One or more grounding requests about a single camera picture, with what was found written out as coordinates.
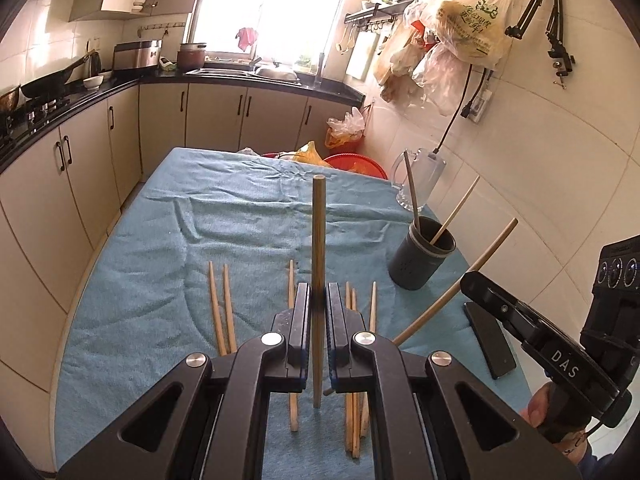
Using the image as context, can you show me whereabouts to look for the stainless steel appliance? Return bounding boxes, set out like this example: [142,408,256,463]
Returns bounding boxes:
[112,39,164,71]

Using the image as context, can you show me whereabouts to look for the white cutting board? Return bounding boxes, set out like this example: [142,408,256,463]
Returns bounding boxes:
[345,32,379,80]

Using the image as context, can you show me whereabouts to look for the white wall socket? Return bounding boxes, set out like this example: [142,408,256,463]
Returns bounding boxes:
[459,87,494,124]

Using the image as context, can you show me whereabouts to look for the hanging clear plastic bags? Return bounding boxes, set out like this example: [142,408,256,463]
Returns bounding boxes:
[372,0,473,117]

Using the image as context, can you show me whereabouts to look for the black wok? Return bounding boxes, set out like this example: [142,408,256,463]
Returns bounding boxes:
[20,54,97,100]

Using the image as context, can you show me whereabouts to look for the kitchen window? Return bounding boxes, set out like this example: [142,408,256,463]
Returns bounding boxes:
[192,0,352,62]

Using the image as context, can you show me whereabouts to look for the crumpled clear plastic bag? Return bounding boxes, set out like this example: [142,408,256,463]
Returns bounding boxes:
[325,106,369,151]

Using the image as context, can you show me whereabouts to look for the beige lower kitchen cabinets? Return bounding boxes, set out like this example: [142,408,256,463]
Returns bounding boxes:
[0,82,366,397]

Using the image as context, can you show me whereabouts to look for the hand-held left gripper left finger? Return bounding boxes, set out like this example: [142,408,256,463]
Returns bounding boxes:
[59,282,312,480]

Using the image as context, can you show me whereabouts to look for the clear glass pitcher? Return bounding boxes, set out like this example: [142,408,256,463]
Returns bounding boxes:
[390,147,448,212]

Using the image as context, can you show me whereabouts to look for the steel sink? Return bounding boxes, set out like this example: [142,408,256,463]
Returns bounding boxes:
[187,61,302,84]

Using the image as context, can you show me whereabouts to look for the red plastic basin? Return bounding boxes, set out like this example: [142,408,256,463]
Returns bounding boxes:
[322,152,389,181]

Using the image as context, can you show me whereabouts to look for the dark grey chopstick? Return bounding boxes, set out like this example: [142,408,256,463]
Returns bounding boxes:
[402,152,424,242]

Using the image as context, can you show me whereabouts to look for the gas stove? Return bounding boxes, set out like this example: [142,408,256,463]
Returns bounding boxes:
[0,94,72,137]

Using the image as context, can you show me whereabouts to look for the black phone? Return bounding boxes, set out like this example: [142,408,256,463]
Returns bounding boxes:
[462,301,518,380]

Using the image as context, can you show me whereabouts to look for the wooden chopstick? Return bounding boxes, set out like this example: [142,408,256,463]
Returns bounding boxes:
[322,217,520,397]
[222,263,238,354]
[287,259,300,433]
[351,288,361,459]
[312,174,327,409]
[344,281,353,454]
[430,175,481,247]
[208,261,227,356]

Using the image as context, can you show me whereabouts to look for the white printed plastic bag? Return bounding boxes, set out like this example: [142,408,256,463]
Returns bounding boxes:
[419,0,516,69]

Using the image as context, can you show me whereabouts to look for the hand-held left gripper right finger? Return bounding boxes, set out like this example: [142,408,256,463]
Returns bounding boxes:
[326,282,583,480]

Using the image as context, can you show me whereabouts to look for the person's right hand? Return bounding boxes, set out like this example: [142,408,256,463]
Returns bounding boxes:
[519,382,595,467]

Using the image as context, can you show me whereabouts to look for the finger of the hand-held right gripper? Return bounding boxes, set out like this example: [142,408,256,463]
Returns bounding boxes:
[459,270,543,348]

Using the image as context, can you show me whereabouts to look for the black wall shelf rack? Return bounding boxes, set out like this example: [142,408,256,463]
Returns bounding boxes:
[343,0,417,26]

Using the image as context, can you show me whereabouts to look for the brown cooking pot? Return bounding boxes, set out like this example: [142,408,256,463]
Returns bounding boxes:
[175,43,208,72]

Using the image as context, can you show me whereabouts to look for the black power cable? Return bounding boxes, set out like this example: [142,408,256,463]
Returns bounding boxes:
[432,62,474,156]

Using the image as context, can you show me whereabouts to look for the dark grey utensil holder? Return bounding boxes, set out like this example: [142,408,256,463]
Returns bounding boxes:
[388,215,457,292]

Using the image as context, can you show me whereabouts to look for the yellow plastic bag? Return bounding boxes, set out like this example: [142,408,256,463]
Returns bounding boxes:
[292,140,334,164]

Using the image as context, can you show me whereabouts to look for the black kitchen countertop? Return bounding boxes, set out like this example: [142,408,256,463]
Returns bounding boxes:
[0,62,366,161]

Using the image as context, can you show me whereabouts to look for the blue towel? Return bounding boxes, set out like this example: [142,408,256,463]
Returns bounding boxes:
[53,147,534,480]

